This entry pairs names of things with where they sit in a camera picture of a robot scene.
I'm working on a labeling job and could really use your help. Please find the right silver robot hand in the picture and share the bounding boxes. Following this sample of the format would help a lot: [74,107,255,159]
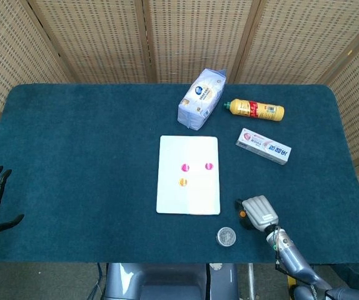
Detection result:
[235,195,280,232]

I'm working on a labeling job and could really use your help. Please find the woven folding screen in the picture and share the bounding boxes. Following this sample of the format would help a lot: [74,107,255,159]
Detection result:
[0,0,359,248]

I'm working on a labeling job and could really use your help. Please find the yellow bottle green cap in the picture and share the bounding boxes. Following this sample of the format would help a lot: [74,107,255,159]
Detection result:
[223,98,285,123]

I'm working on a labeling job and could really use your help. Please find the white rectangular board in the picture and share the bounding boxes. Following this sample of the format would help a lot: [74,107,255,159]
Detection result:
[156,134,221,216]

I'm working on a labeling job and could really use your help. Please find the teal tablecloth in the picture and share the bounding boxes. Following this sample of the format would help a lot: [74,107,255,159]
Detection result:
[0,82,359,264]

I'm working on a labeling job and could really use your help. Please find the metal table leg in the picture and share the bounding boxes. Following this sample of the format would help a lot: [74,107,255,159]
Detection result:
[247,263,256,300]

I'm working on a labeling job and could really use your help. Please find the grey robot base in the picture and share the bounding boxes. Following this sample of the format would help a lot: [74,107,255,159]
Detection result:
[104,262,240,300]

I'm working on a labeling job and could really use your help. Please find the white toothpaste box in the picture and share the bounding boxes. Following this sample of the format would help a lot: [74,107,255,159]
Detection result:
[235,127,292,166]

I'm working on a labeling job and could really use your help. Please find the blue white tissue pack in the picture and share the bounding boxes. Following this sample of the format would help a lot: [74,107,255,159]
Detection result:
[177,67,227,131]

